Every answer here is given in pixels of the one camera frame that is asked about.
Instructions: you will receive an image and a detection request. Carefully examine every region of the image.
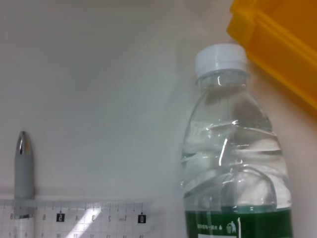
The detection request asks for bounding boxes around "yellow plastic bin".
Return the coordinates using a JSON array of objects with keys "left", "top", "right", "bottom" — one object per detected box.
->
[{"left": 226, "top": 0, "right": 317, "bottom": 117}]

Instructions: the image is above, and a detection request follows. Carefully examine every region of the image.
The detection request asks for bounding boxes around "transparent plastic ruler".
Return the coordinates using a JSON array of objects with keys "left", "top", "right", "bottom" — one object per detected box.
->
[{"left": 0, "top": 199, "right": 149, "bottom": 238}]

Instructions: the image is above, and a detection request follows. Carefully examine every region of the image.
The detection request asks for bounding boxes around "clear green-label water bottle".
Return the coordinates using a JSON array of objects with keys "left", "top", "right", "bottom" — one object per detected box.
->
[{"left": 180, "top": 43, "right": 294, "bottom": 238}]

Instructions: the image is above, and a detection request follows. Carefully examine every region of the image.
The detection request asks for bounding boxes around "grey and clear pen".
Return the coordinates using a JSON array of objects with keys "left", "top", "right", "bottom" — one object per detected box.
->
[{"left": 11, "top": 130, "right": 36, "bottom": 238}]

